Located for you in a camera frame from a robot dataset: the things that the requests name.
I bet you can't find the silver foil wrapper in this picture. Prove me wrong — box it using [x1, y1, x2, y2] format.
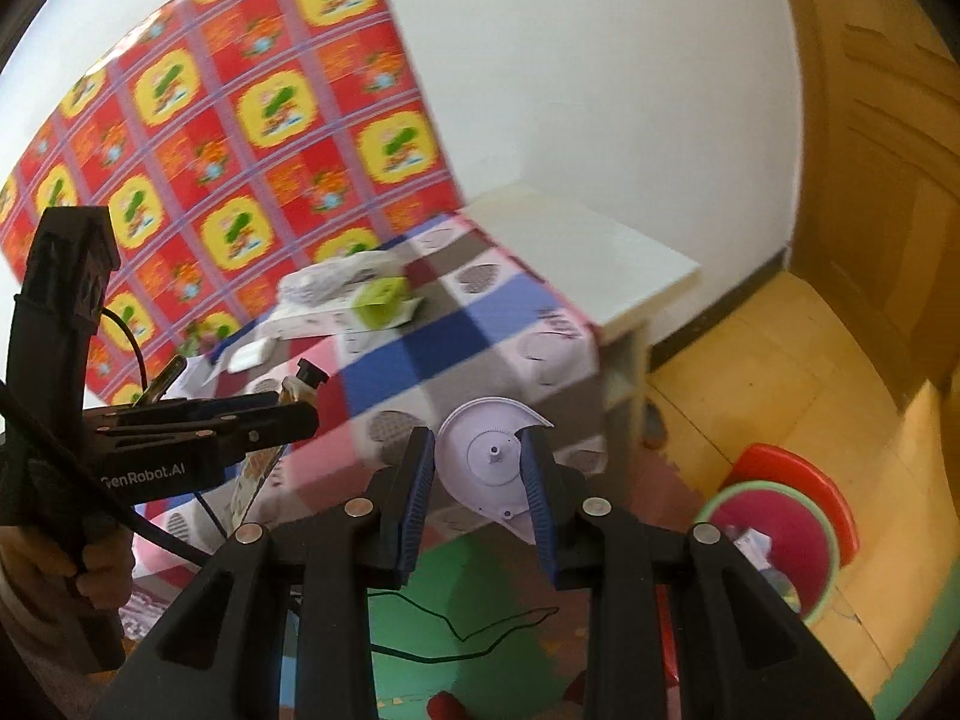
[228, 358, 329, 532]

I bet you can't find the white plastic disc piece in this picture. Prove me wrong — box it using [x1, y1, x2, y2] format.
[434, 397, 553, 544]

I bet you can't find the white tissue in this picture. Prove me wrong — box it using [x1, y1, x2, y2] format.
[226, 338, 277, 374]

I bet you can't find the red green trash bin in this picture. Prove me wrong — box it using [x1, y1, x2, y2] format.
[695, 481, 839, 624]

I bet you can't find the person's left hand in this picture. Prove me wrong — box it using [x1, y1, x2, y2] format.
[2, 527, 135, 617]

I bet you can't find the white printed plastic bag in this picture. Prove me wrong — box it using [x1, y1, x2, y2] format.
[277, 250, 404, 305]

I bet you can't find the white green cardboard box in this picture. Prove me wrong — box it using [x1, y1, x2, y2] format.
[257, 277, 421, 340]

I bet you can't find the brown slipper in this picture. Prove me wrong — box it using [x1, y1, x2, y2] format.
[643, 400, 669, 450]

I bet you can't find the checkered heart bed sheet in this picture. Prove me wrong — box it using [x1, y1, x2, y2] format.
[143, 215, 607, 551]

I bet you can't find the red floral patterned headboard cloth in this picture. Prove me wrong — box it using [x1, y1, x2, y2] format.
[2, 0, 460, 403]

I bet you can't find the white bedside table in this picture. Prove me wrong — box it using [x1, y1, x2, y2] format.
[466, 184, 700, 458]

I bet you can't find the wooden door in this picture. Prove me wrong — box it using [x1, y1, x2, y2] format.
[789, 0, 958, 406]

